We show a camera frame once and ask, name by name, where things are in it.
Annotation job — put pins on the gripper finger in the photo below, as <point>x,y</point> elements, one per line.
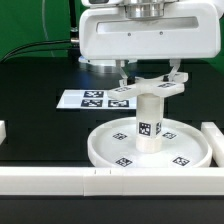
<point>122,69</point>
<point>171,70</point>

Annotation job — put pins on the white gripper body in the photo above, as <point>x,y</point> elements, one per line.
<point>151,30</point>

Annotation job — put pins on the white cross-shaped table base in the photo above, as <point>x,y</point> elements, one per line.
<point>163,86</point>

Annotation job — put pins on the white round table top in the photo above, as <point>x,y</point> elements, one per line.
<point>113,144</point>

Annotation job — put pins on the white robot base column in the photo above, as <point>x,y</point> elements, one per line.
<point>105,66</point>

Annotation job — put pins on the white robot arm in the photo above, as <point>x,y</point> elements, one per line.
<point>122,30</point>

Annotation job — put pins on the white marker sheet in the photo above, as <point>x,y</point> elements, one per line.
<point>92,99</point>

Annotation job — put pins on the white right fence bar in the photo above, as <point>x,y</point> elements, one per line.
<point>216,140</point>

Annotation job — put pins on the white fence bar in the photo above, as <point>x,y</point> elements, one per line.
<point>216,140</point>
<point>2,131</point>
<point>90,181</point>

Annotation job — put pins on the white left fence bar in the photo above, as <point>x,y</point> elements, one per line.
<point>2,131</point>

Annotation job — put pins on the white front fence bar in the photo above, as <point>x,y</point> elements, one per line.
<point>90,181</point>

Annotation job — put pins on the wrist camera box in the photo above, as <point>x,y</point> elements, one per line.
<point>95,4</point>

